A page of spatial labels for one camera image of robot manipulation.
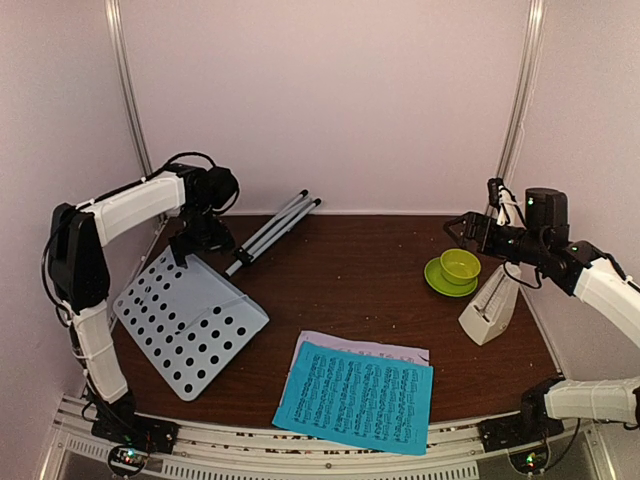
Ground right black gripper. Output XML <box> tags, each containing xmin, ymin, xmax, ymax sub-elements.
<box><xmin>442</xmin><ymin>212</ymin><xmax>547</xmax><ymax>266</ymax></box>

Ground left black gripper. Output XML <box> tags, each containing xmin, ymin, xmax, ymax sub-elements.
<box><xmin>169</xmin><ymin>200</ymin><xmax>235</xmax><ymax>267</ymax></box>

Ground white perforated music stand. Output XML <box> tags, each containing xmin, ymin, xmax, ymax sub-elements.
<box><xmin>112</xmin><ymin>189</ymin><xmax>323</xmax><ymax>403</ymax></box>

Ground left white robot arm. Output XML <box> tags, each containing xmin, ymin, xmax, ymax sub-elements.
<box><xmin>40</xmin><ymin>152</ymin><xmax>240</xmax><ymax>453</ymax></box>

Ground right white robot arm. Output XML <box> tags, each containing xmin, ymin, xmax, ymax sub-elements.
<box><xmin>443</xmin><ymin>178</ymin><xmax>639</xmax><ymax>452</ymax></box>

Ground green bowl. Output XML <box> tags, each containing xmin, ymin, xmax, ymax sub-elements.
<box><xmin>439</xmin><ymin>249</ymin><xmax>482</xmax><ymax>286</ymax></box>

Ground green saucer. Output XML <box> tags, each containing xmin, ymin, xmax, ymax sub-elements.
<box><xmin>424</xmin><ymin>258</ymin><xmax>479</xmax><ymax>298</ymax></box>

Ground white metronome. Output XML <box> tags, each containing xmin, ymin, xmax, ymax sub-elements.
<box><xmin>458</xmin><ymin>263</ymin><xmax>521</xmax><ymax>346</ymax></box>

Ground lilac sheet music page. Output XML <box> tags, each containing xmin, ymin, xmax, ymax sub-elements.
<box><xmin>289</xmin><ymin>330</ymin><xmax>430</xmax><ymax>370</ymax></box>

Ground blue sheet music page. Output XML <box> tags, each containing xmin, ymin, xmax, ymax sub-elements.
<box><xmin>272</xmin><ymin>342</ymin><xmax>434</xmax><ymax>456</ymax></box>

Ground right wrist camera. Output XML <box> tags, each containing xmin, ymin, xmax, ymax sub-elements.
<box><xmin>487</xmin><ymin>178</ymin><xmax>519</xmax><ymax>226</ymax></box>

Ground right aluminium frame post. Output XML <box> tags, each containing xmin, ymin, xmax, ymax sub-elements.
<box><xmin>496</xmin><ymin>0</ymin><xmax>546</xmax><ymax>184</ymax></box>

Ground aluminium frame post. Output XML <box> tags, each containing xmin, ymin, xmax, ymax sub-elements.
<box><xmin>104</xmin><ymin>0</ymin><xmax>152</xmax><ymax>175</ymax></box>
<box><xmin>496</xmin><ymin>0</ymin><xmax>546</xmax><ymax>184</ymax></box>

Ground front aluminium rail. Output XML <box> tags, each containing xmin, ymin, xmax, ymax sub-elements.
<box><xmin>49</xmin><ymin>392</ymin><xmax>601</xmax><ymax>480</ymax></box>

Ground left aluminium frame post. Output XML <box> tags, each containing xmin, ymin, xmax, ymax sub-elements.
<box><xmin>104</xmin><ymin>0</ymin><xmax>152</xmax><ymax>175</ymax></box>

